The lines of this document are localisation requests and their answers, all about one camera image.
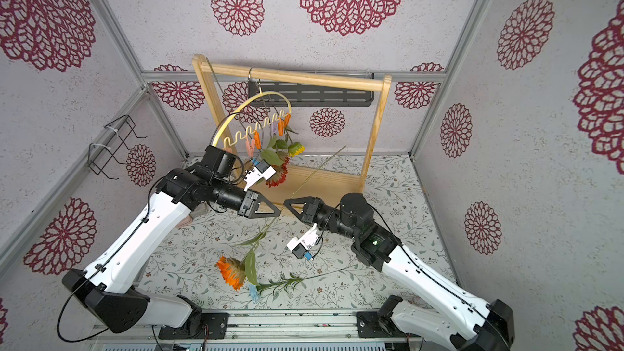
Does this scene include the yellow artificial flower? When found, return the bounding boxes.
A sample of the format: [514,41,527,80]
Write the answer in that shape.
[284,126,306,158]

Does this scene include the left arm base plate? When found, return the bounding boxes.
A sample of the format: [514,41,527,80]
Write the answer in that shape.
[157,295,230,341]

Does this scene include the orange clothespin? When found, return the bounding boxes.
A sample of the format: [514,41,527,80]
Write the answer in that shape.
[278,119,285,137]
[283,114,291,130]
[253,131,263,150]

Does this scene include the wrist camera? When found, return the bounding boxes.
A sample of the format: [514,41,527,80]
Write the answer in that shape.
[244,160,276,192]
[287,224,321,261]

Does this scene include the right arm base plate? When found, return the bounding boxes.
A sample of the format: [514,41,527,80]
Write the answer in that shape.
[356,311,407,339]

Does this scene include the yellow wavy clothes hanger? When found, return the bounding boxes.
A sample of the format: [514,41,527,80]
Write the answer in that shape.
[205,62,293,149]

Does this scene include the aluminium front rail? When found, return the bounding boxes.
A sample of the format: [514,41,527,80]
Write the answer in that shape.
[86,302,460,349]

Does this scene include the orange clothespin at end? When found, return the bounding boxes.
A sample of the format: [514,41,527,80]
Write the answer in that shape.
[283,114,291,130]

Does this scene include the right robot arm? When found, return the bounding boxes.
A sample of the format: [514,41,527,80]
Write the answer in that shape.
[284,193,515,350]

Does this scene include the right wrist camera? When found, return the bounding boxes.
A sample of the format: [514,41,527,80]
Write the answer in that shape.
[287,224,321,261]

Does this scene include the blue artificial flower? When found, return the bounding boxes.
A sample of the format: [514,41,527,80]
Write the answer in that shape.
[249,265,355,302]

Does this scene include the orange artificial flower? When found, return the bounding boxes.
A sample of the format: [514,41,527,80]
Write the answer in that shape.
[215,145,348,292]

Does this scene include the wooden clothes rack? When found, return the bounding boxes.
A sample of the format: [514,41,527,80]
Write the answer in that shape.
[192,54,393,205]

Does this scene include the red artificial flower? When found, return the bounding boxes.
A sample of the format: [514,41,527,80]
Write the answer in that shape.
[260,149,290,188]
[266,136,289,155]

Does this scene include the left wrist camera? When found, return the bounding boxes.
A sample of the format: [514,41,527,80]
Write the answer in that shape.
[244,160,276,192]

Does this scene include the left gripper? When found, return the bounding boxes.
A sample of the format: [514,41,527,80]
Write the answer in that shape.
[211,179,282,219]

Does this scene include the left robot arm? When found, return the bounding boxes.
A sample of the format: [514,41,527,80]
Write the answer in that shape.
[62,146,276,338]

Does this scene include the dark slotted wall shelf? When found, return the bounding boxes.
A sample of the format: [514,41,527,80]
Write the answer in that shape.
[246,81,375,107]

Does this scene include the black wire wall rack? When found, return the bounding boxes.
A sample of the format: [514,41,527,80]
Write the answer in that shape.
[87,114,146,180]

